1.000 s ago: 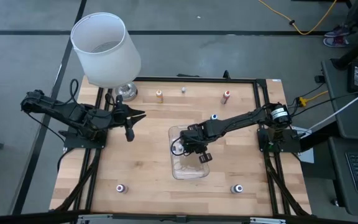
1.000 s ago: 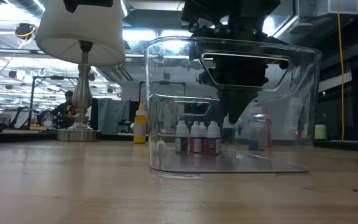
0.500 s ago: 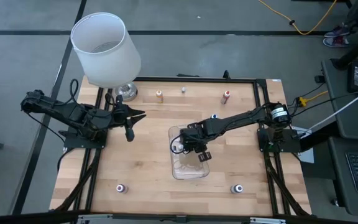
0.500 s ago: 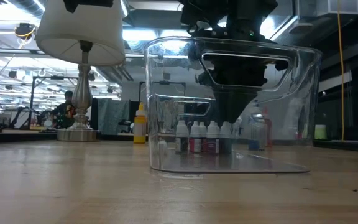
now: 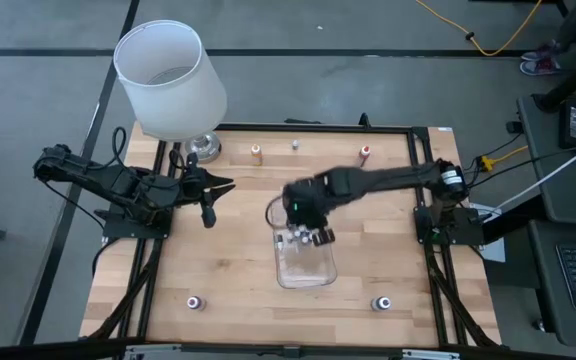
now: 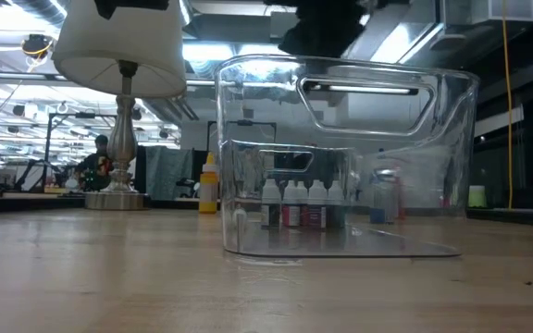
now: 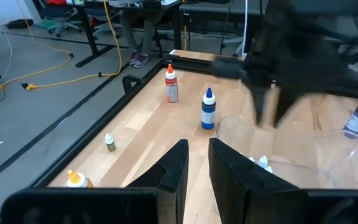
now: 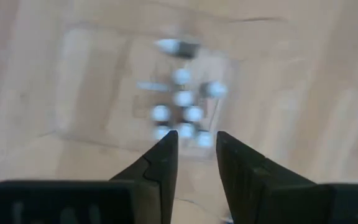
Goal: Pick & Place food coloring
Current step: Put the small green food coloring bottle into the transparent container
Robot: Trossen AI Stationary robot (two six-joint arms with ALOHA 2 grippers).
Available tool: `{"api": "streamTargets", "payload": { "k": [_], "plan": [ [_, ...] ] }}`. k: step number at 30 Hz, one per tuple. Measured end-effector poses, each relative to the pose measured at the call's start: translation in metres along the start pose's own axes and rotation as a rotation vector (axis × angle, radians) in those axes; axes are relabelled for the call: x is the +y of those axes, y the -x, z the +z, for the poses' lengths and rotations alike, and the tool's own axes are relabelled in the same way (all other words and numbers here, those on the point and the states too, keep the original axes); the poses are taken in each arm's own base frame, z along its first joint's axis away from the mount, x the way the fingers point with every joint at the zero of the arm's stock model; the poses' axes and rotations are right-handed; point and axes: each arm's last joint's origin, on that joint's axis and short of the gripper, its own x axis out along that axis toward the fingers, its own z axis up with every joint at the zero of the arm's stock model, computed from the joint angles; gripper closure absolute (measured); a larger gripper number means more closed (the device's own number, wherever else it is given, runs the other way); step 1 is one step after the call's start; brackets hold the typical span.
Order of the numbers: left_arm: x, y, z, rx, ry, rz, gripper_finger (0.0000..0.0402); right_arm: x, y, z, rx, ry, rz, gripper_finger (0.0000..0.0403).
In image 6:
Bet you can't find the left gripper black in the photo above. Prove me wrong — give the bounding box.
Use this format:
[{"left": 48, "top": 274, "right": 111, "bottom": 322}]
[{"left": 278, "top": 0, "right": 370, "bottom": 59}]

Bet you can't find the small purple dropper bottle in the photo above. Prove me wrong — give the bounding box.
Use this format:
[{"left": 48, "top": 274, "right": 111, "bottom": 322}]
[{"left": 307, "top": 179, "right": 328, "bottom": 230}]

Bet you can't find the tall yellow squeeze bottle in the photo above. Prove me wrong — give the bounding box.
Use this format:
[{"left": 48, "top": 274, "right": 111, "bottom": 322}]
[{"left": 198, "top": 152, "right": 219, "bottom": 215}]

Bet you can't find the clear plastic bin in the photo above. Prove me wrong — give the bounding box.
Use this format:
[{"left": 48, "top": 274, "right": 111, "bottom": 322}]
[{"left": 214, "top": 54, "right": 480, "bottom": 259}]

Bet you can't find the tall red squeeze bottle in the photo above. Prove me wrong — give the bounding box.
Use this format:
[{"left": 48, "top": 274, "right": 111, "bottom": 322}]
[{"left": 396, "top": 173, "right": 406, "bottom": 221}]

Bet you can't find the tall blue squeeze bottle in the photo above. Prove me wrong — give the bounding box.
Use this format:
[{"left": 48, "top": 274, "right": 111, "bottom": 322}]
[{"left": 368, "top": 168, "right": 388, "bottom": 226}]

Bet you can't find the table lamp white shade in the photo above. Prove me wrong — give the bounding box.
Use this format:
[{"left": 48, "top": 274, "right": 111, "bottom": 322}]
[{"left": 52, "top": 0, "right": 188, "bottom": 212}]

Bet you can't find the grey cloth cover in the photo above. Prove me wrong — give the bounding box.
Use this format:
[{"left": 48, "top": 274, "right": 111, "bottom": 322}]
[{"left": 144, "top": 145, "right": 194, "bottom": 201}]

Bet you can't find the green wipes container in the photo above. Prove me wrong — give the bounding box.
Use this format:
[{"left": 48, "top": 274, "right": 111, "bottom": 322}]
[{"left": 468, "top": 184, "right": 487, "bottom": 209}]

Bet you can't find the person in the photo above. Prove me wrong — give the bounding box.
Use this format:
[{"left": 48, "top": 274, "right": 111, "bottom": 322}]
[{"left": 75, "top": 133, "right": 114, "bottom": 191}]

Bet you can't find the black metal stand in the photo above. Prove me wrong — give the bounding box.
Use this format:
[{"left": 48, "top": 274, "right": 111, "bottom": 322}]
[{"left": 43, "top": 110, "right": 116, "bottom": 186}]

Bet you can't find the yellow cable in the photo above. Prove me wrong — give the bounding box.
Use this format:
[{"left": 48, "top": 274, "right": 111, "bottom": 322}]
[{"left": 501, "top": 0, "right": 514, "bottom": 210}]

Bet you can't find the ceiling cable reel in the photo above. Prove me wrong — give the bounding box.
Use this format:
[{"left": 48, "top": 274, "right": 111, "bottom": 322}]
[{"left": 20, "top": 32, "right": 56, "bottom": 60}]

